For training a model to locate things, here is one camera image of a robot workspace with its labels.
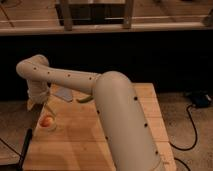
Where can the wooden shelf frame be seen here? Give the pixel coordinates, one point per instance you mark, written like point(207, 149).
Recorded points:
point(34, 17)

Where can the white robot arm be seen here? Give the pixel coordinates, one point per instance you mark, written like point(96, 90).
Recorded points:
point(125, 126)

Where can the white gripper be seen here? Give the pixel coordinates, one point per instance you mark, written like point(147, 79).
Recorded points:
point(38, 92)

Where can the black power adapter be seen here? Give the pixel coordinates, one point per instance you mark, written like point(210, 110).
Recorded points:
point(200, 99)

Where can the green pepper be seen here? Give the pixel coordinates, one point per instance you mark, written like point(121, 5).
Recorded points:
point(85, 100)

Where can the orange apple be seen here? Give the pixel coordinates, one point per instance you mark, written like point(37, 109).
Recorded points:
point(47, 121)

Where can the black table leg bar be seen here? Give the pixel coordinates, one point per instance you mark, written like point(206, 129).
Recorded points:
point(25, 147)

